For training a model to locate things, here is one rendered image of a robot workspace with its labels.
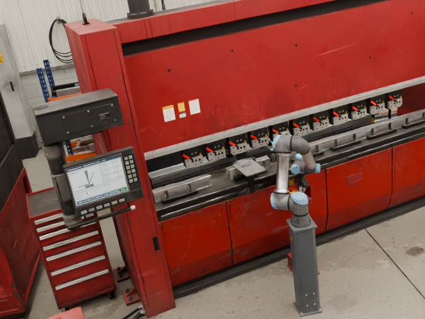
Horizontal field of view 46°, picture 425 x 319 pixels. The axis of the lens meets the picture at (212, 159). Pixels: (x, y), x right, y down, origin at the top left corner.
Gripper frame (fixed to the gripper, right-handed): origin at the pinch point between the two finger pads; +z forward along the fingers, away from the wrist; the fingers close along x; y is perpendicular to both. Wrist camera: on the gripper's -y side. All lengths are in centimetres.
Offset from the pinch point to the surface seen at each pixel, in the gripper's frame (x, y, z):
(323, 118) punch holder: -42, 39, -43
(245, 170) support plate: 42, 17, -26
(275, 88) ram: 2, 39, -80
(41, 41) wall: 187, 495, -57
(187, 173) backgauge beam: 82, 54, -15
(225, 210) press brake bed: 63, 16, 6
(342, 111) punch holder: -62, 41, -44
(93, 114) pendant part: 150, -25, -116
